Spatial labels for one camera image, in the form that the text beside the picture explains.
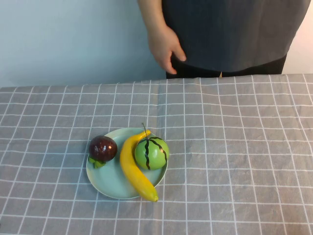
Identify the yellow toy banana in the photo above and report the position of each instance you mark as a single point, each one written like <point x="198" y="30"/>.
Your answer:
<point x="132" y="169"/>

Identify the dark grey shirt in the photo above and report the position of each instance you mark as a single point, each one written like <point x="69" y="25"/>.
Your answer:
<point x="232" y="31"/>

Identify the dark purple toy mangosteen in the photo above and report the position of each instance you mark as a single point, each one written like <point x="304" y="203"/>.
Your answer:
<point x="102" y="148"/>

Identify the light teal round plate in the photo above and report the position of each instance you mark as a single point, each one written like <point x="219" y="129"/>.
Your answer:
<point x="110" y="181"/>

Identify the person's right forearm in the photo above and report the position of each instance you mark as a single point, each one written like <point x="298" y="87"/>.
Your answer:
<point x="151" y="14"/>

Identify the person's right hand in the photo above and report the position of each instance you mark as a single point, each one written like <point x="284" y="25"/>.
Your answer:
<point x="162" y="46"/>

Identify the black trousers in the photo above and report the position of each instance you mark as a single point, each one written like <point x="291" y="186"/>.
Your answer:
<point x="195" y="71"/>

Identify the small green toy watermelon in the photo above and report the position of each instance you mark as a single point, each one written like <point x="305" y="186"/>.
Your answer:
<point x="151" y="154"/>

